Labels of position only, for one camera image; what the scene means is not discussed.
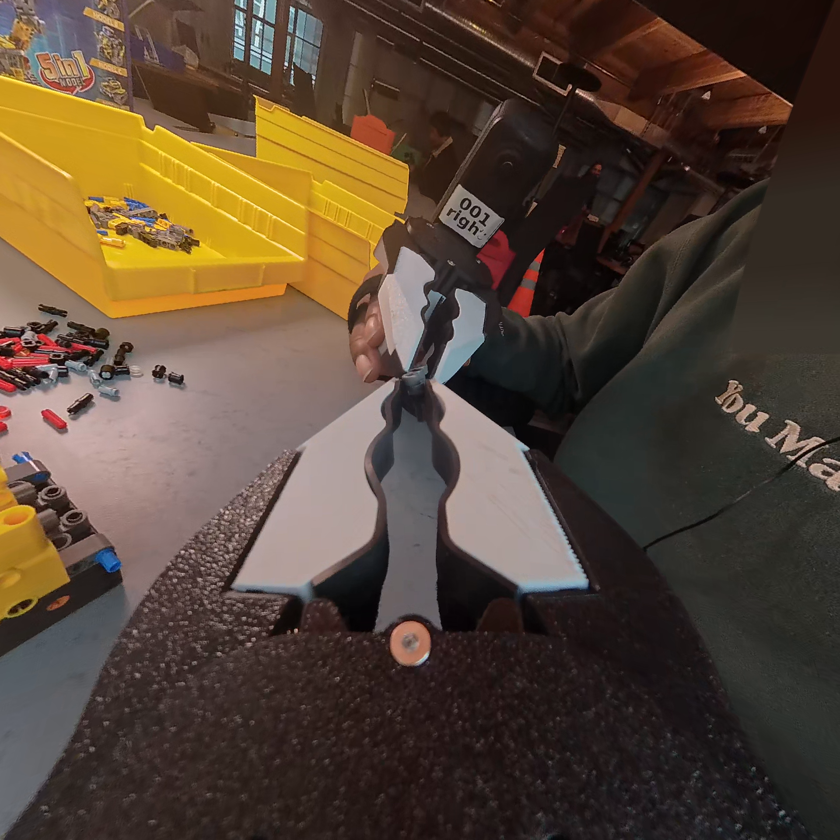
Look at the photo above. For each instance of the black angled panel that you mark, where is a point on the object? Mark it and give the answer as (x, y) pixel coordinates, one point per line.
(177, 98)

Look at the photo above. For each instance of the yellow plastic storage bin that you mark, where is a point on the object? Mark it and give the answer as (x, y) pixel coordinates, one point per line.
(210, 275)
(341, 184)

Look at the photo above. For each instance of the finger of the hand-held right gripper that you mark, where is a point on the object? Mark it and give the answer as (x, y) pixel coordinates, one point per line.
(466, 328)
(403, 308)

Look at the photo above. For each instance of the paned window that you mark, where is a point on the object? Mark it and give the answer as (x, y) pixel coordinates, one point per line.
(275, 39)

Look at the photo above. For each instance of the orange plastic bin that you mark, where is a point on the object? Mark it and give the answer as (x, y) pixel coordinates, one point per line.
(373, 134)

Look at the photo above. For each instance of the person's right hand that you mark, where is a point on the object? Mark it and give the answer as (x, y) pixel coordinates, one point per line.
(371, 348)

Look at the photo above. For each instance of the orange traffic cone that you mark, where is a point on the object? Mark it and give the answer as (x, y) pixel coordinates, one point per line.
(528, 282)

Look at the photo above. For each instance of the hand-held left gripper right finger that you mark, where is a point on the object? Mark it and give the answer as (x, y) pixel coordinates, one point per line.
(518, 525)

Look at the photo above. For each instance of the colourful lego set box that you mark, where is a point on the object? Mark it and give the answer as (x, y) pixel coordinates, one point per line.
(59, 52)

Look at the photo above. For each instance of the red plastic canister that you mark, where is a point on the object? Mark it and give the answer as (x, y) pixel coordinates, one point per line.
(502, 259)

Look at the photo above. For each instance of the grey lego connector piece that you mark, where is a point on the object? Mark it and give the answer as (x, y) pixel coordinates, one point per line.
(415, 387)

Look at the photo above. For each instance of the pile of grey blue lego parts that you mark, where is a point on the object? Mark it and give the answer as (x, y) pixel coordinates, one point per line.
(141, 226)

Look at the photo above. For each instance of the person's green hoodie torso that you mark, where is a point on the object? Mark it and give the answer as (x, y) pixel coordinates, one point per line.
(754, 525)

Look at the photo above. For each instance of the pile of small lego pins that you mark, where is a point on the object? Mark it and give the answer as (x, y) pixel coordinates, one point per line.
(59, 354)

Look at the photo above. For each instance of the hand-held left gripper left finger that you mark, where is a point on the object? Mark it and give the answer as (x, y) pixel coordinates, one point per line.
(308, 525)

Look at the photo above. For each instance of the yellow lego vehicle model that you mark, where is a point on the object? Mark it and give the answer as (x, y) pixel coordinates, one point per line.
(33, 577)

